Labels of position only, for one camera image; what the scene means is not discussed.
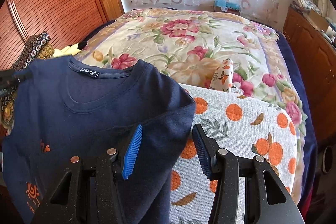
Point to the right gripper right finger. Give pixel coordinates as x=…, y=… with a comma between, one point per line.
x=206, y=150

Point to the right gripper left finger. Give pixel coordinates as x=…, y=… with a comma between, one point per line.
x=128, y=152

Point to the navy blue t-shirt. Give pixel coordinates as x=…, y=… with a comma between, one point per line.
x=70, y=109

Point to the yellow sunflower folded cloth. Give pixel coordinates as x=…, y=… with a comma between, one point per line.
x=7, y=101

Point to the black circle pattern folded cloth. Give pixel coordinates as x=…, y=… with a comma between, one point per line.
x=36, y=47

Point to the orange print white towel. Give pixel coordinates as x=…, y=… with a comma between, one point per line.
x=244, y=126

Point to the yellow plush toy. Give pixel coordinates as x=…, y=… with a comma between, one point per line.
x=70, y=50

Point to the small folded orange print cloth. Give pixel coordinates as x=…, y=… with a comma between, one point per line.
x=222, y=79

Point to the navy blue bed sheet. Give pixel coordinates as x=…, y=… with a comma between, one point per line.
x=305, y=174

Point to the floral bedspread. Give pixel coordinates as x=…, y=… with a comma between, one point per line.
x=189, y=46

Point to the wooden side cabinet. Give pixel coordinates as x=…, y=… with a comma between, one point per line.
x=315, y=58

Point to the blue toy on bed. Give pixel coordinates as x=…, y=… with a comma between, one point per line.
x=226, y=6

